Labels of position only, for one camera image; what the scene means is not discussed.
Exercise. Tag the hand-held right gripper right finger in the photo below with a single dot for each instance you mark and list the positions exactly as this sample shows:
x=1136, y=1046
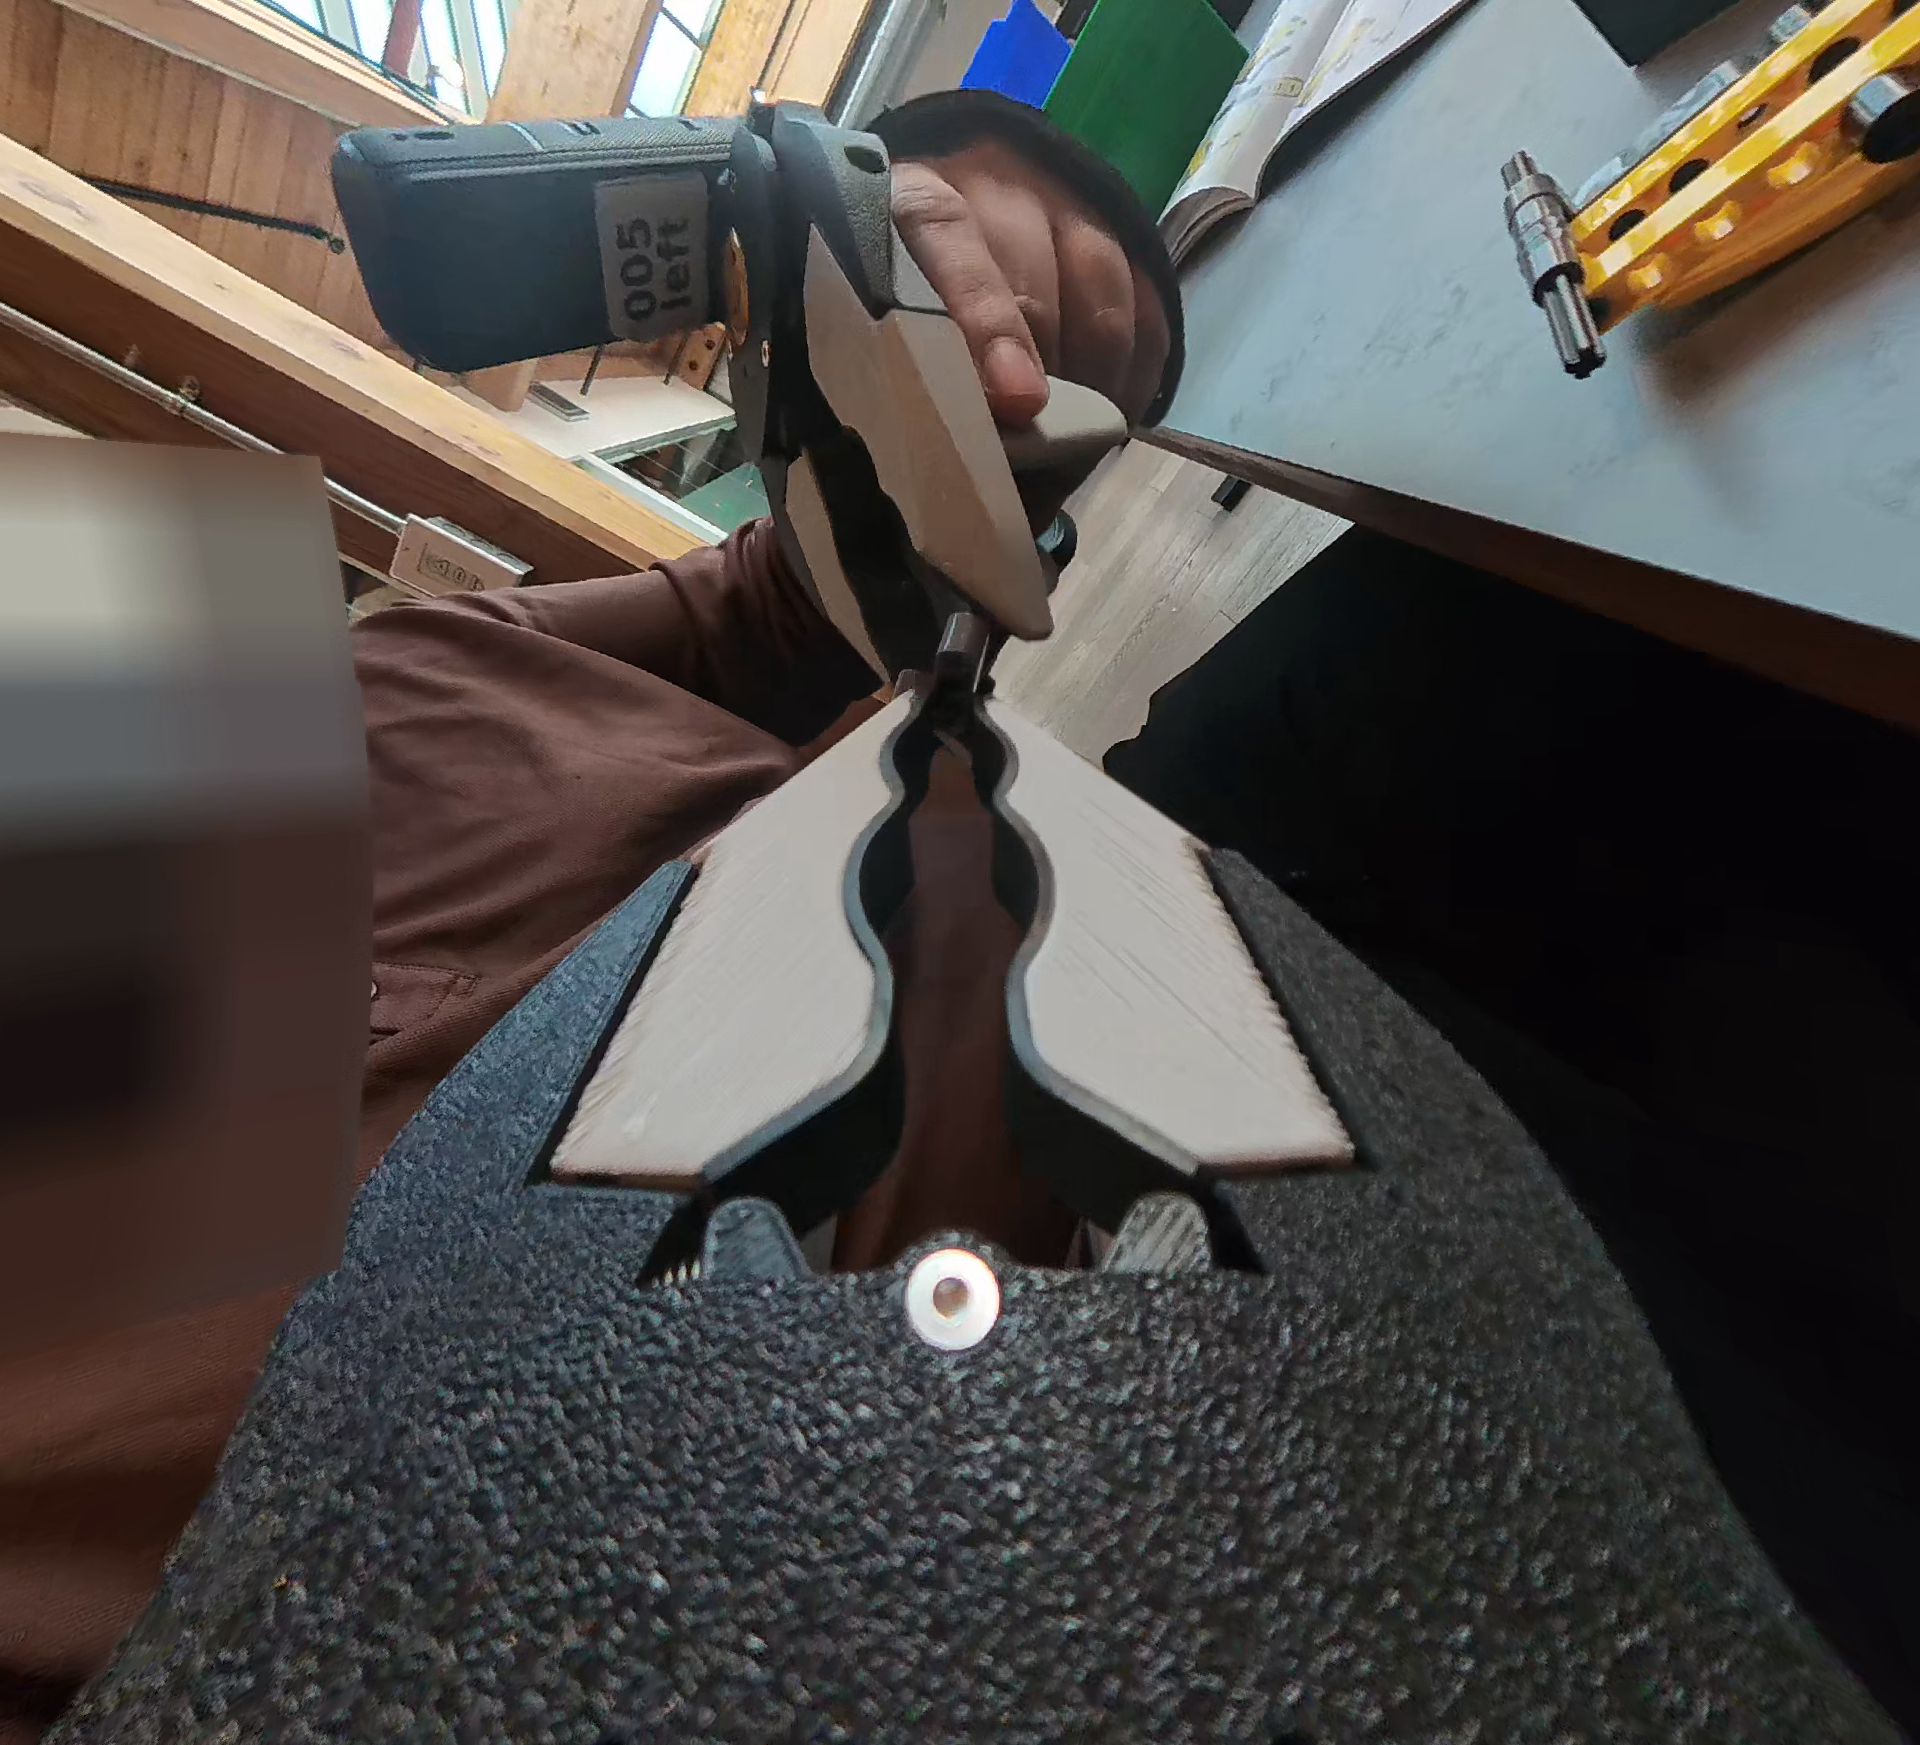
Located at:
x=1187, y=1012

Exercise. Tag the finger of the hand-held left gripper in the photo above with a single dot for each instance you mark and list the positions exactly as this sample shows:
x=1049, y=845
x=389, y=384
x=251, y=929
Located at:
x=856, y=576
x=932, y=427

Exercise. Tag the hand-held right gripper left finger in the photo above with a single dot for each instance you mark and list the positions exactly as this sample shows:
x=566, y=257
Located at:
x=720, y=1027

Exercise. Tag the yellow brick panel piece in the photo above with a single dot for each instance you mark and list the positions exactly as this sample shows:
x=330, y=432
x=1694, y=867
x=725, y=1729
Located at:
x=1772, y=142

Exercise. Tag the person's left forearm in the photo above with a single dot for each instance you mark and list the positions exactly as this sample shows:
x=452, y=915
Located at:
x=631, y=652

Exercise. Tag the person's left hand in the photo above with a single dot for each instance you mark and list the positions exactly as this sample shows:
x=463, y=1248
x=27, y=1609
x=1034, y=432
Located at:
x=1051, y=276

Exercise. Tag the blue plastic bin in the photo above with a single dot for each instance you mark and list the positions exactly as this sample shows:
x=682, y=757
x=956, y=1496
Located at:
x=1016, y=51

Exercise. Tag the green plastic bin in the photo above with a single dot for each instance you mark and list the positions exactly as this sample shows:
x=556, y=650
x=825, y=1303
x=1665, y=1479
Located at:
x=1141, y=68

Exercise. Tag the person's black trousers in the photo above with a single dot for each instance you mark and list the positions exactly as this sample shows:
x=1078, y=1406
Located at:
x=1620, y=1027

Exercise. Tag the building instruction booklet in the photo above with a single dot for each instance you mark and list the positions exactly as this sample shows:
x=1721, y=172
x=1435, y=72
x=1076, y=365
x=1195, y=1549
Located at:
x=1351, y=7

